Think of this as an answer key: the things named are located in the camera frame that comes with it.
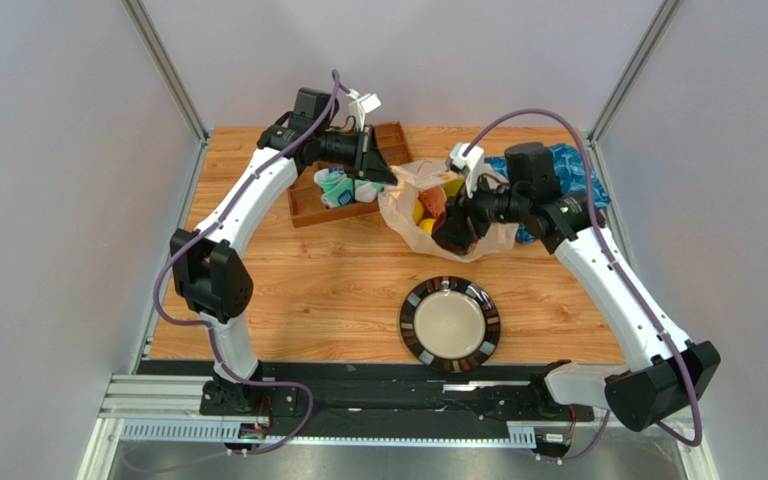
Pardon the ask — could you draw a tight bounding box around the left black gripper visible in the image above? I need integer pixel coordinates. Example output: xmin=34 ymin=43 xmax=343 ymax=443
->
xmin=314 ymin=125 xmax=397 ymax=186

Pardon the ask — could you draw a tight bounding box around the translucent white plastic bag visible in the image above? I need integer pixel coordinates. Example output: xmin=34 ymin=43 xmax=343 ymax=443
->
xmin=378 ymin=159 xmax=518 ymax=263

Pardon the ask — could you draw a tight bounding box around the dark red fake apple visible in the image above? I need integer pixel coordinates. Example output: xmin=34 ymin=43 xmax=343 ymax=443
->
xmin=438 ymin=242 xmax=475 ymax=256

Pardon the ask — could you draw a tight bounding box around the yellow fake lemon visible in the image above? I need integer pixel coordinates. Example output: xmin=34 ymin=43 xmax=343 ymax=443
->
xmin=417 ymin=217 xmax=437 ymax=235

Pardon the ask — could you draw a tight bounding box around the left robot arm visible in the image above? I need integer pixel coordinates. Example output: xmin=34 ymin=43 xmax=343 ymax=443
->
xmin=170 ymin=85 xmax=397 ymax=414

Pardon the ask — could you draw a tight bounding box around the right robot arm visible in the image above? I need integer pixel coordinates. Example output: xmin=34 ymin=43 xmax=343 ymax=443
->
xmin=432 ymin=143 xmax=721 ymax=432

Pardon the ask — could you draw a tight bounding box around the teal white sock bundle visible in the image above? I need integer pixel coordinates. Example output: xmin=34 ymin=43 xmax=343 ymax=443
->
xmin=313 ymin=167 xmax=384 ymax=209

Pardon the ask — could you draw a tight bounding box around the brown wooden organizer tray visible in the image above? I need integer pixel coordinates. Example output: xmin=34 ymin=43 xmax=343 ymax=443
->
xmin=286 ymin=121 xmax=416 ymax=230

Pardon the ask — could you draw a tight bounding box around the black rimmed beige plate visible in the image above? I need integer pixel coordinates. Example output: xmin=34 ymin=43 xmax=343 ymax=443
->
xmin=398 ymin=276 xmax=502 ymax=374

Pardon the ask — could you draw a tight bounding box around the blue patterned cloth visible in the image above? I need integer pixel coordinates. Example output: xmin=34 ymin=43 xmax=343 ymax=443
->
xmin=485 ymin=143 xmax=611 ymax=244

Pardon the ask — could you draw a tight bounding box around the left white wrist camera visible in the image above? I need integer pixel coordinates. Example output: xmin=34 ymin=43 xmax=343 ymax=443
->
xmin=347 ymin=89 xmax=381 ymax=131

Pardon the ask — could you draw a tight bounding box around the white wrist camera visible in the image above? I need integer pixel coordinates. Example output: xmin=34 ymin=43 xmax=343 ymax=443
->
xmin=347 ymin=89 xmax=381 ymax=131
xmin=445 ymin=142 xmax=485 ymax=198

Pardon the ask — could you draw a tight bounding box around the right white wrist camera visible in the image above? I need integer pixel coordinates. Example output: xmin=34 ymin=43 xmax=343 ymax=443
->
xmin=445 ymin=142 xmax=485 ymax=198

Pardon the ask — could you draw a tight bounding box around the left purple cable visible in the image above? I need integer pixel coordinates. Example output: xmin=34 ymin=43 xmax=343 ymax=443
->
xmin=152 ymin=69 xmax=359 ymax=458

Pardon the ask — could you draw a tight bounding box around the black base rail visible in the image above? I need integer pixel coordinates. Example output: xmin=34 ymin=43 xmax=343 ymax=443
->
xmin=136 ymin=359 xmax=665 ymax=449

